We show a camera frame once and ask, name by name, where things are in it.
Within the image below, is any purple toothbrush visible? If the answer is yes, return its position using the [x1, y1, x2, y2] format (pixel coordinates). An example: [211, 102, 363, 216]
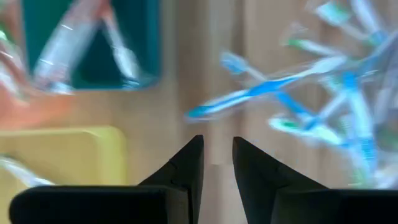
[32, 0, 104, 91]

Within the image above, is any small teal plastic bin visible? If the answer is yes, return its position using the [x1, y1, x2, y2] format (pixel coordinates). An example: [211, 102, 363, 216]
[21, 0, 162, 91]

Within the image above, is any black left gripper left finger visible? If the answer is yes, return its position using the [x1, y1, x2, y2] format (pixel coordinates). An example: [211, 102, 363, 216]
[9, 134, 205, 224]

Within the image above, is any blue white wrapped toothbrush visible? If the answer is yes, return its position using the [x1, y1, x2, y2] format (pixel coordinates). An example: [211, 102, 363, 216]
[341, 70, 381, 187]

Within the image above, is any yellow plastic bin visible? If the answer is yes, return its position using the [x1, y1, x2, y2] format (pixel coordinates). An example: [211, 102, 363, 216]
[0, 126, 128, 224]

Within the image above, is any orange plastic bin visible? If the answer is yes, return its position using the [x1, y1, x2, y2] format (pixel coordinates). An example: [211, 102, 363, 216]
[0, 0, 75, 130]

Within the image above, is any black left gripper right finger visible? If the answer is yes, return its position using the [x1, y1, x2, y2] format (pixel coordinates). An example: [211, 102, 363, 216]
[233, 136, 398, 224]

